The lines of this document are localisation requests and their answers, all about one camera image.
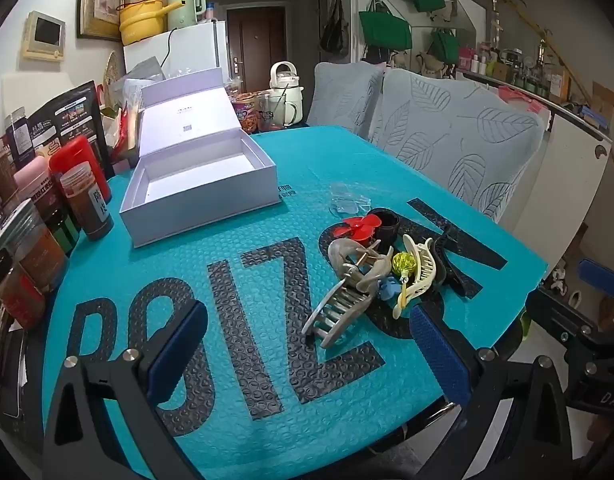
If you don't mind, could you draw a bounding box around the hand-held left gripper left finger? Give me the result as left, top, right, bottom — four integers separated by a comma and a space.
43, 301, 209, 480

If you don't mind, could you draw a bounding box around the white gift box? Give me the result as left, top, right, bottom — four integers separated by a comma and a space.
119, 67, 280, 249

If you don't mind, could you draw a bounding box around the black snack bag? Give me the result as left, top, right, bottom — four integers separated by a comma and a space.
29, 80, 112, 173

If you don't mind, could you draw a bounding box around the yellow pot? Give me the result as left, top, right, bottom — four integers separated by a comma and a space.
118, 0, 186, 46

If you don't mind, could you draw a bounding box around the black hanging bag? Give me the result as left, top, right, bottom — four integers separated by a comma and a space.
319, 0, 349, 58

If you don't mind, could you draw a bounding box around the red label jar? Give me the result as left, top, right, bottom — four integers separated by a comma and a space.
0, 250, 48, 332

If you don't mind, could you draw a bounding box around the row of bottles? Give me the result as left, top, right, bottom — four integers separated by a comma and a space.
457, 42, 571, 102

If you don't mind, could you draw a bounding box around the grey pouch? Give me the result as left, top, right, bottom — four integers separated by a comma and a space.
126, 57, 166, 84

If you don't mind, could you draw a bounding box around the clear plastic hair clip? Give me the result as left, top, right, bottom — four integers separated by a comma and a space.
329, 182, 373, 218

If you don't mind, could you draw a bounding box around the wall intercom panel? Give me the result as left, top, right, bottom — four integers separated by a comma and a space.
21, 10, 68, 62

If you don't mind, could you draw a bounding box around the woven fan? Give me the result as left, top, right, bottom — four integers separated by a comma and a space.
103, 52, 126, 92

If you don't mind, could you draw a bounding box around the white fridge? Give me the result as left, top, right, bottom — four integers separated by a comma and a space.
123, 20, 229, 92

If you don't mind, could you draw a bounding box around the black strap roll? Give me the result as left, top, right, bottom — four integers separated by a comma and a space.
374, 211, 401, 241

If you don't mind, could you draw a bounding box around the yellow lollipop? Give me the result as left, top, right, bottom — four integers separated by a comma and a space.
391, 252, 418, 282

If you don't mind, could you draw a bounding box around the brown door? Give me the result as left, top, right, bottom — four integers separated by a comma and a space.
226, 4, 287, 93

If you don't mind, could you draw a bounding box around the silver lid jar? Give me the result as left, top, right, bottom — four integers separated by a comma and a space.
0, 200, 70, 293

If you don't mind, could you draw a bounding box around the green kettle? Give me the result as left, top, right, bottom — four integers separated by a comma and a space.
166, 0, 207, 31

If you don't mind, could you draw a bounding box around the small green jar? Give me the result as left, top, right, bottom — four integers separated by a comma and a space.
47, 210, 81, 257

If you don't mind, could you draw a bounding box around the purple label jar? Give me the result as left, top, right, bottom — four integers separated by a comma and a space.
4, 107, 36, 171

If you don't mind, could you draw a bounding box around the teal bubble mat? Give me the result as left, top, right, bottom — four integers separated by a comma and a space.
42, 125, 550, 480

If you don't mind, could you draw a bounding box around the red canister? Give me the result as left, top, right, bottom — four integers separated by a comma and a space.
49, 136, 108, 198

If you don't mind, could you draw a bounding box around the black power cord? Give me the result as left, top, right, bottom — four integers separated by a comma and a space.
159, 27, 179, 69

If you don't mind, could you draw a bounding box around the grey hair claw clip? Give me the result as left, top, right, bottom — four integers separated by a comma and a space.
301, 237, 395, 350

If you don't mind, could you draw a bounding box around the small blue hair clip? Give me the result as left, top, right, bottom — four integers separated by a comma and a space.
377, 280, 404, 302

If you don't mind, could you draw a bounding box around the red white snack packet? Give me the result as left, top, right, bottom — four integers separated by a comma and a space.
99, 105, 144, 162

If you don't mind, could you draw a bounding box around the grey leaf chair cover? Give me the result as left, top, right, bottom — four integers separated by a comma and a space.
306, 62, 385, 137
369, 69, 545, 223

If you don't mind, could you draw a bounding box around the framed picture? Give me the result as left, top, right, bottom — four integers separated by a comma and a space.
77, 0, 126, 41

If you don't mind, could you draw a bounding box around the cream hair claw clip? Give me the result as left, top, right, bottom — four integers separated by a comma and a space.
394, 234, 445, 318

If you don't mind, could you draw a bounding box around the cup noodle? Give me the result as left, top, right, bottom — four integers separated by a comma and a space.
231, 92, 261, 135

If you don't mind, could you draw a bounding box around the white thermos bottle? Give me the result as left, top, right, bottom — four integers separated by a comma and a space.
269, 61, 306, 126

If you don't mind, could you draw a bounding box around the black hair clip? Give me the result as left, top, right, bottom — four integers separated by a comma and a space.
427, 225, 484, 301

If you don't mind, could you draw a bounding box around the brown spice jar white label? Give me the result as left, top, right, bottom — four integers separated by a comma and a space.
59, 162, 116, 242

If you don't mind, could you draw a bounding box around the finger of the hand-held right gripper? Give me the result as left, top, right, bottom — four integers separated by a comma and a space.
526, 287, 613, 361
578, 259, 614, 303

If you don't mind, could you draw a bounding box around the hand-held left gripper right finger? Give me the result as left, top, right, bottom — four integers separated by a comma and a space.
409, 304, 573, 480

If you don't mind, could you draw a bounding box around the pink bottle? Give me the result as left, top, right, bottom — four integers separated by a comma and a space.
13, 156, 64, 223

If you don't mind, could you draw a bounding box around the glass mug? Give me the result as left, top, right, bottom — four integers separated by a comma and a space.
257, 96, 294, 132

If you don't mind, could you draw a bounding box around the brown powder jar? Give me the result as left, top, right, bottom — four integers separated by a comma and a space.
0, 140, 18, 211

